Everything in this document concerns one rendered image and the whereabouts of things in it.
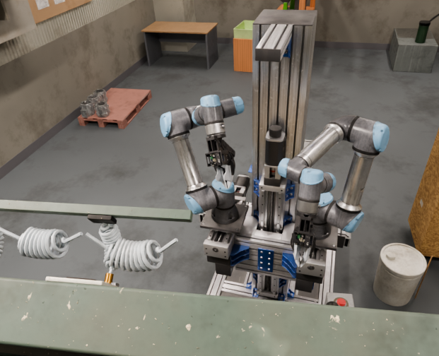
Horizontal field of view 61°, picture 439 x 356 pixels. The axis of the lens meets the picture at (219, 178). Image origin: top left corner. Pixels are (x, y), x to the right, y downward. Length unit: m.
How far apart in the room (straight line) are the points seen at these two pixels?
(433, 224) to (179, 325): 2.78
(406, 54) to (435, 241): 4.28
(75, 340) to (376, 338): 0.44
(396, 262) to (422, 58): 4.72
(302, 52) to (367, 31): 6.35
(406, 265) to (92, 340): 2.53
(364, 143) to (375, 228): 2.07
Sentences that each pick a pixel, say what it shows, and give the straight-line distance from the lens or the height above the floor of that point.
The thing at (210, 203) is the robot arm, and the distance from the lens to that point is 1.92.
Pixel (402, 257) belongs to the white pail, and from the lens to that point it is 3.00.
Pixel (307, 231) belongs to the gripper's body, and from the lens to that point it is 1.36.
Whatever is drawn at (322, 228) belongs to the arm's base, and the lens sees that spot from 1.97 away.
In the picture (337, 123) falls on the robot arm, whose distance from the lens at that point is 1.71.
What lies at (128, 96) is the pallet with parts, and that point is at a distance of 5.98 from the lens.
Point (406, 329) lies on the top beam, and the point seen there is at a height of 1.96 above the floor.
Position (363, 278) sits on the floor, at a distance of 3.27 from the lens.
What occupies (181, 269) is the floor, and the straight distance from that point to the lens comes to 3.23.
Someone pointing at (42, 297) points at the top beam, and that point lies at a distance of 0.69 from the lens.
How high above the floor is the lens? 2.45
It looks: 37 degrees down
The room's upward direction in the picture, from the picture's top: 4 degrees counter-clockwise
